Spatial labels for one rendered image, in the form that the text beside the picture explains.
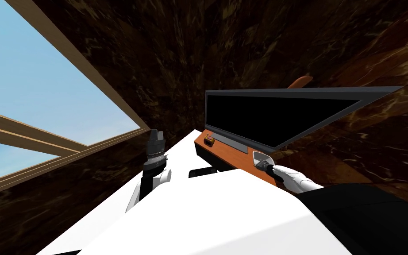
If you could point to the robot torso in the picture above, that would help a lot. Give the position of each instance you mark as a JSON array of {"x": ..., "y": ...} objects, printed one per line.
[{"x": 204, "y": 216}]

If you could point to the orange-brown curved shape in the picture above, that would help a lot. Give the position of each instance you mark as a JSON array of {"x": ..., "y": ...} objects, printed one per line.
[{"x": 300, "y": 82}]

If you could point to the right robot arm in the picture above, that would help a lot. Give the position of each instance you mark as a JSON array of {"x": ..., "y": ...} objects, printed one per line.
[{"x": 363, "y": 219}]

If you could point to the orange wooden cabinet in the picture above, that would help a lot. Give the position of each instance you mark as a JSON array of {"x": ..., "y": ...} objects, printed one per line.
[{"x": 230, "y": 156}]

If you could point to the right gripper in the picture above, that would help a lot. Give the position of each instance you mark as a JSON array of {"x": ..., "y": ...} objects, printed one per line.
[{"x": 266, "y": 167}]

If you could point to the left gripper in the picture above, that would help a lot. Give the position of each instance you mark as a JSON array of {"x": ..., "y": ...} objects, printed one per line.
[{"x": 156, "y": 147}]

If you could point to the window with wooden frame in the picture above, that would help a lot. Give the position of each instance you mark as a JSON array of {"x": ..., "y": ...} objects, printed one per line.
[{"x": 30, "y": 88}]

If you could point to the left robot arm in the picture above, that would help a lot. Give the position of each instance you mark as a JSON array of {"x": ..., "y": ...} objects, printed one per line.
[{"x": 150, "y": 177}]

